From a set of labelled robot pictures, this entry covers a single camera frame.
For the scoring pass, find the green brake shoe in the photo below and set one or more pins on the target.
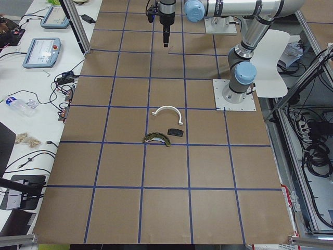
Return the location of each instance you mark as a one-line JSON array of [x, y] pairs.
[[159, 137]]

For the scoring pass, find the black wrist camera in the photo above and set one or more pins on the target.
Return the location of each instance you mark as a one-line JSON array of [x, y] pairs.
[[152, 11]]

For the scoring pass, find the near teach pendant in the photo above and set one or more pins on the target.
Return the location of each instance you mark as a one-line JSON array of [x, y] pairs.
[[42, 53]]

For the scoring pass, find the black brake pad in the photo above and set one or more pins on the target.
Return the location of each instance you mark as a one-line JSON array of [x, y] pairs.
[[175, 132]]

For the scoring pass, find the aluminium frame post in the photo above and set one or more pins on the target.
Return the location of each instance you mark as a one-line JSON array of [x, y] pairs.
[[76, 25]]

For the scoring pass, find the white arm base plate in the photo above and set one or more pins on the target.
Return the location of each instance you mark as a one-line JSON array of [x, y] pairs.
[[227, 100]]

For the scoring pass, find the clear plastic water bottle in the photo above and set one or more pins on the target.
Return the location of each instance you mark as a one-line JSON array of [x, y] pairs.
[[19, 106]]

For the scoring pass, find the white chair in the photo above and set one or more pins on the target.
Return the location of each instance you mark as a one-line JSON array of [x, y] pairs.
[[268, 82]]

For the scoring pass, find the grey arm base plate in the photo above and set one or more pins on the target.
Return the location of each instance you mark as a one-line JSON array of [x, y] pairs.
[[219, 25]]

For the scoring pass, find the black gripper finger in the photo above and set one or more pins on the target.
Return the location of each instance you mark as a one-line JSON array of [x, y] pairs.
[[165, 40]]

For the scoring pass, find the far teach pendant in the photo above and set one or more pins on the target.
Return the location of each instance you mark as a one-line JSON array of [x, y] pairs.
[[55, 19]]

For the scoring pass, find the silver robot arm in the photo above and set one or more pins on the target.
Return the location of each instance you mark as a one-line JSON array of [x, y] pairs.
[[167, 7], [242, 71]]

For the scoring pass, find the teach pendant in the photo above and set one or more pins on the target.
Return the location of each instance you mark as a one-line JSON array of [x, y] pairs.
[[42, 53], [55, 19]]

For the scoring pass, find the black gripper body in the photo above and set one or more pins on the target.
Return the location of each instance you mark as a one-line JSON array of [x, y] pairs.
[[165, 20]]

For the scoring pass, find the white curved plastic bracket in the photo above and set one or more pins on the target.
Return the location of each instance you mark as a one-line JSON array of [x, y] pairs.
[[170, 108]]

